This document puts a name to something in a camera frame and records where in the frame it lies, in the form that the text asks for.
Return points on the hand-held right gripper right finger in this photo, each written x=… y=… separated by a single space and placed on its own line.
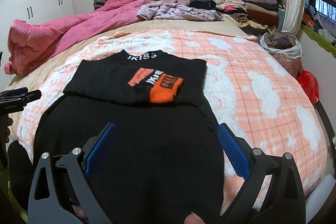
x=232 y=150

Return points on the pink floral fabric bag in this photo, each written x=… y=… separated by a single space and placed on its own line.
x=287 y=65

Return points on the pink duvet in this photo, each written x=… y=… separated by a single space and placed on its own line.
x=57 y=35

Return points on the red plastic bag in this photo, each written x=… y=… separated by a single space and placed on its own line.
x=308 y=85

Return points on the dark striped cloth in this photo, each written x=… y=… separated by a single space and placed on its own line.
x=101 y=1

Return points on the dark navy garment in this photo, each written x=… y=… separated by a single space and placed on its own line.
x=202 y=5

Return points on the lilac striped crumpled garment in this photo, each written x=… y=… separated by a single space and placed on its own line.
x=170 y=12

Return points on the orange white checked blanket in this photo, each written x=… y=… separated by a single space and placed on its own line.
x=262 y=98

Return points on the stack of folded clothes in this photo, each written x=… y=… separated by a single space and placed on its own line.
x=254 y=8

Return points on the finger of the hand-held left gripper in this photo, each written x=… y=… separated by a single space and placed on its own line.
x=29 y=96
x=15 y=90

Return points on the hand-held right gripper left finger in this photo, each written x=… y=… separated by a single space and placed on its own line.
x=101 y=150

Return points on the black sweater with orange cuffs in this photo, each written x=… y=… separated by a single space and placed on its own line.
x=118 y=77

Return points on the green window ledge cover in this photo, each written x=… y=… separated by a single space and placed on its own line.
x=315 y=34

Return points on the person's right hand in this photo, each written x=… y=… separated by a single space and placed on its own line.
x=193 y=219

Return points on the person's left hand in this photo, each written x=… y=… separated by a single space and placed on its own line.
x=10 y=123

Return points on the pile of windowsill clothes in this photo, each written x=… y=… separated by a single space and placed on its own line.
x=312 y=18

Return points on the white plastic bag of clothes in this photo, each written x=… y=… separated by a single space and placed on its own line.
x=281 y=43

